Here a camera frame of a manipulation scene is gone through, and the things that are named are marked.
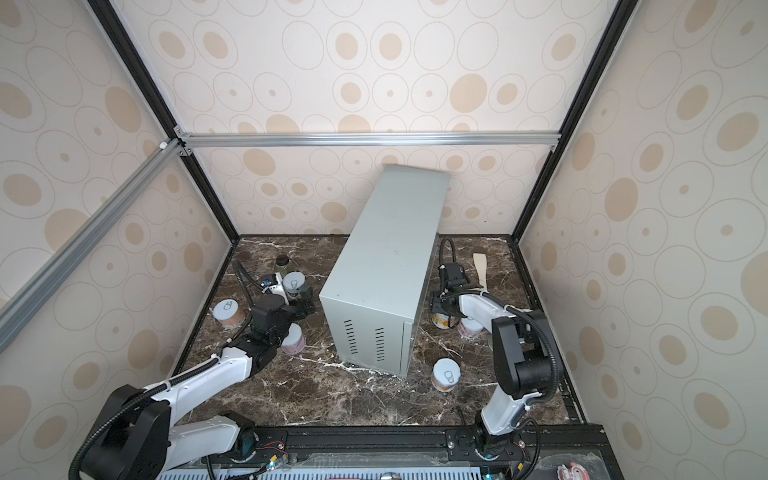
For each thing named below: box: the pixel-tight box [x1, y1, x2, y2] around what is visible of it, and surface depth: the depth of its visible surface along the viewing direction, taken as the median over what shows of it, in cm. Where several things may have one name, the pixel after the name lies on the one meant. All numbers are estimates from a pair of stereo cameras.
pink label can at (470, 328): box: [458, 317, 485, 339], surface depth 92 cm
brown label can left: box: [212, 298, 245, 330], surface depth 94 cm
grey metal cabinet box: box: [318, 165, 451, 379], surface depth 71 cm
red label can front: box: [431, 357, 462, 393], surface depth 82 cm
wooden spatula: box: [473, 253, 487, 292], surface depth 115 cm
